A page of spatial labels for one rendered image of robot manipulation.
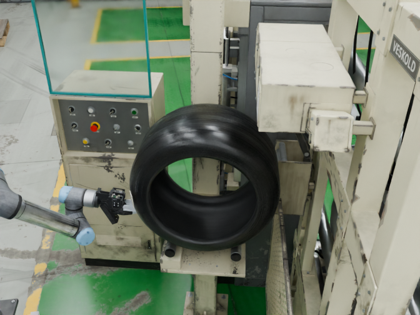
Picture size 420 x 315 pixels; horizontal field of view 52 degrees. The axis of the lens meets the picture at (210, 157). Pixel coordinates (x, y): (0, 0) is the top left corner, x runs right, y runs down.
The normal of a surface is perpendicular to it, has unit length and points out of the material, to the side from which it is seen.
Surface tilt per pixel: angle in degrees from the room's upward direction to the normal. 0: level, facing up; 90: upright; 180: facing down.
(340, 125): 72
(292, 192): 90
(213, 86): 90
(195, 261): 0
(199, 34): 90
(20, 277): 0
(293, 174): 90
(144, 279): 0
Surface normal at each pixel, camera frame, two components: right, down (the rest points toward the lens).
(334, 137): -0.07, 0.24
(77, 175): -0.07, 0.53
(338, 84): 0.01, -0.85
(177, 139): -0.29, -0.25
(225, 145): 0.18, -0.23
